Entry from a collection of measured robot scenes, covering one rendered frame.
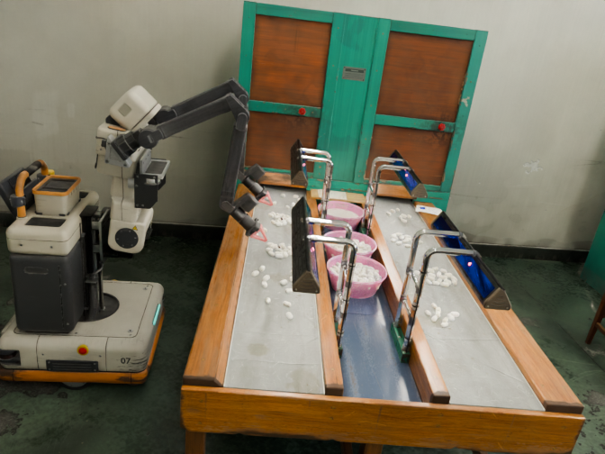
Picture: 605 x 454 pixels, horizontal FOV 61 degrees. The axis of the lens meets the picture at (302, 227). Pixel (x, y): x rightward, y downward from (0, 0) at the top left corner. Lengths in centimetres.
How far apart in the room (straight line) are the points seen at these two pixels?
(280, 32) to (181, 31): 103
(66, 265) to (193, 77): 191
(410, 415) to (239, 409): 51
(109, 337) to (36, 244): 54
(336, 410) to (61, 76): 314
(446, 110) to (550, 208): 192
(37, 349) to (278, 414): 138
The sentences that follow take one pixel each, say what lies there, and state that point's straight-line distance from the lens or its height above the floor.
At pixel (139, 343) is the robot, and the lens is 257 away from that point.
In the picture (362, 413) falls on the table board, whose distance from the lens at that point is 163.
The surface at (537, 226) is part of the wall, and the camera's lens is 487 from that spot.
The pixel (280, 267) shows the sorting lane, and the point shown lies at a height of 74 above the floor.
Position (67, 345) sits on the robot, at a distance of 263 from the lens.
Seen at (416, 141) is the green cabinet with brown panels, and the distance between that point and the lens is 321.
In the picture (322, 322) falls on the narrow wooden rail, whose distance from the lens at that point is 186.
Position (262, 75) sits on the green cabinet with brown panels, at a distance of 306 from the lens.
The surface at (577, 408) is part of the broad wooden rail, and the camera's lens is 187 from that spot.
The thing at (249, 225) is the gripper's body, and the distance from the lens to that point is 226.
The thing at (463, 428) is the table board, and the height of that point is 67.
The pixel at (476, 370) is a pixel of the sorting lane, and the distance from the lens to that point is 188.
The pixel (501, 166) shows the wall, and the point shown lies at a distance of 450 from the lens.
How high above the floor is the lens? 177
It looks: 23 degrees down
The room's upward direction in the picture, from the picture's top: 7 degrees clockwise
